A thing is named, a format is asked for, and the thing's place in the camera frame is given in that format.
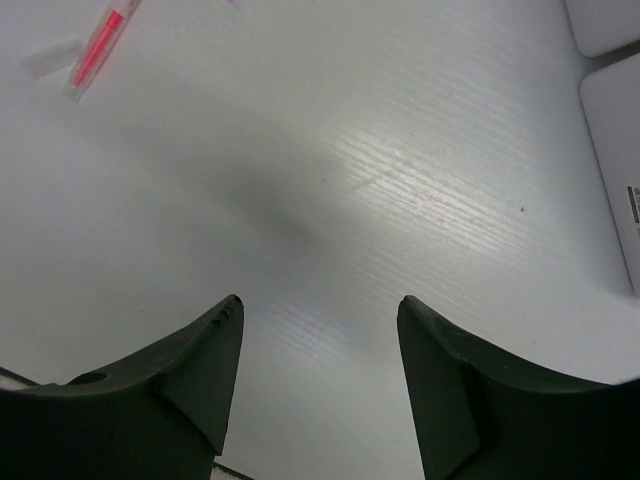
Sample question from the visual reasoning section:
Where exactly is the white divided organizer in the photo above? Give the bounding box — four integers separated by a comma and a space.
580, 55, 639, 292
565, 0, 639, 58

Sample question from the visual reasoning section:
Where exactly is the white divided organizer right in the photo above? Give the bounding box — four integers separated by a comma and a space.
580, 55, 639, 292

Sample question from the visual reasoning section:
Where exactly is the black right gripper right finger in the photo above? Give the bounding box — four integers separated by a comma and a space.
397, 296, 639, 479

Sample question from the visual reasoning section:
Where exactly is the pink thin highlighter pen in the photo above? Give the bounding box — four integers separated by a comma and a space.
63, 0, 141, 102

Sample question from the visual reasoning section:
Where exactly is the white divided organizer left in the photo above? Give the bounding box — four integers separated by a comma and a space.
565, 0, 639, 58

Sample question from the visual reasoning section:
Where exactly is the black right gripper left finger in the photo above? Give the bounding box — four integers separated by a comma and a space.
1, 295, 244, 479

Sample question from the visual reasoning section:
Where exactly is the clear pen cap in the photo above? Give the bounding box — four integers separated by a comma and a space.
20, 40, 83, 80

